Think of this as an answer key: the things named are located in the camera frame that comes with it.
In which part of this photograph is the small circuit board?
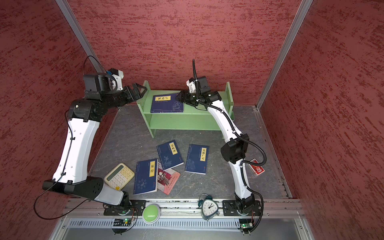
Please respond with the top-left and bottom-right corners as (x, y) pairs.
(239, 219), (255, 235)
(112, 219), (132, 235)

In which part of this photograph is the right small circuit board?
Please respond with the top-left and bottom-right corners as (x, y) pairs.
(239, 219), (255, 235)

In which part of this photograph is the teal triangular alarm clock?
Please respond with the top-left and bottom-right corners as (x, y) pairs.
(198, 194), (220, 221)

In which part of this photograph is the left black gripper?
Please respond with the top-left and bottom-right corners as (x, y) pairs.
(101, 83), (147, 109)

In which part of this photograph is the cream yellow calculator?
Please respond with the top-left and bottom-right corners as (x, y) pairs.
(104, 163), (135, 190)

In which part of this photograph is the blue book centre yellow label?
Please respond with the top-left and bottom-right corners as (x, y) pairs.
(157, 140), (184, 170)

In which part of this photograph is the aluminium front rail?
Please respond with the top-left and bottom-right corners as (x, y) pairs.
(64, 198), (307, 219)

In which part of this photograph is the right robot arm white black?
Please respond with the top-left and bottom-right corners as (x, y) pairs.
(177, 77), (256, 215)

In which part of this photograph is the blue book Xiaolin Guangji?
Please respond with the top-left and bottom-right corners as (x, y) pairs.
(185, 144), (209, 175)

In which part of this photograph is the green round push button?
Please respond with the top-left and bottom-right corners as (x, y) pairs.
(142, 204), (161, 225)

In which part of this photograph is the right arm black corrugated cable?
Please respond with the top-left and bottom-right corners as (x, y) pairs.
(191, 59), (268, 233)

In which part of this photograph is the left small circuit board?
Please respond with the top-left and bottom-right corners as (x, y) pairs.
(112, 219), (132, 235)

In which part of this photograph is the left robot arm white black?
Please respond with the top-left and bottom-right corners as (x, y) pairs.
(43, 69), (148, 206)

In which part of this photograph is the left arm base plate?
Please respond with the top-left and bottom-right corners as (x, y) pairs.
(103, 200), (147, 217)

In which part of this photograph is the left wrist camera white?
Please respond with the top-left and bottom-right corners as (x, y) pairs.
(107, 68), (124, 92)

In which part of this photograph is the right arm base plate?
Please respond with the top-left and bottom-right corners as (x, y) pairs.
(222, 200), (262, 217)

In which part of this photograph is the blue book Yijing yellow label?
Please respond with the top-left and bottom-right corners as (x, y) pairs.
(134, 159), (159, 195)

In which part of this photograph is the red magazine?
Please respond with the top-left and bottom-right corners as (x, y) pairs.
(157, 163), (181, 195)

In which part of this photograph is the blue book Guiguzi yellow label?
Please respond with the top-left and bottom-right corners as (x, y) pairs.
(151, 93), (184, 114)

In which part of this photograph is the green wooden two-tier shelf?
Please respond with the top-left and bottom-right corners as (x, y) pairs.
(137, 81), (220, 138)

